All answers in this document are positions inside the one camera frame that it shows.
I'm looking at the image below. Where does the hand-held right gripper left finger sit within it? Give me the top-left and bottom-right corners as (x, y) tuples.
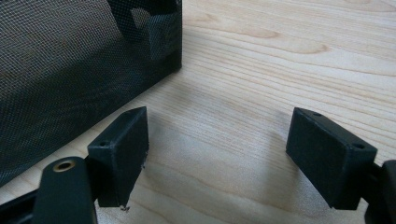
(87, 105), (149, 209)

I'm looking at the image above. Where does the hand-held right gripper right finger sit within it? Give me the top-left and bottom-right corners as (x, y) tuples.
(285, 106), (378, 211)

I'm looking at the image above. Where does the black mesh pencil case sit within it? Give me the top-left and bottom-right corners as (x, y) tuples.
(0, 0), (183, 189)

